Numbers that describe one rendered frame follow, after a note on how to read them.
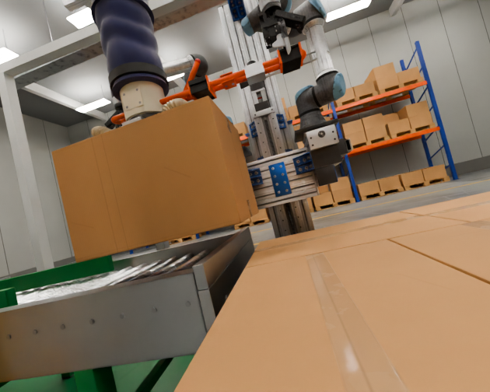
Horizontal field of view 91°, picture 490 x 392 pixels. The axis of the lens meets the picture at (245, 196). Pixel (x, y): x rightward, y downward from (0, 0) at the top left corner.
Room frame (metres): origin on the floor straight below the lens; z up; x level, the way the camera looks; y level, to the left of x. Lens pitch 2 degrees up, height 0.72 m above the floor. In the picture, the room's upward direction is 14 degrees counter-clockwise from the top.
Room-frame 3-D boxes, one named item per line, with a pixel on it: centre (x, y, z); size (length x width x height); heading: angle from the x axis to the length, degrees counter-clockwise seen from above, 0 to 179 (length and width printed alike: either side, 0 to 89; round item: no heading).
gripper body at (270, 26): (0.87, -0.26, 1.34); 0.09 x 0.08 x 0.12; 80
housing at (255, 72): (0.88, -0.15, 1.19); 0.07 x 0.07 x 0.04; 80
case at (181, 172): (0.97, 0.29, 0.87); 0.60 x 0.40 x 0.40; 79
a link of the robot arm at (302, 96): (1.32, -0.47, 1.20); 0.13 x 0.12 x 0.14; 51
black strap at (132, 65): (0.97, 0.31, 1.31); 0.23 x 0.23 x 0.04
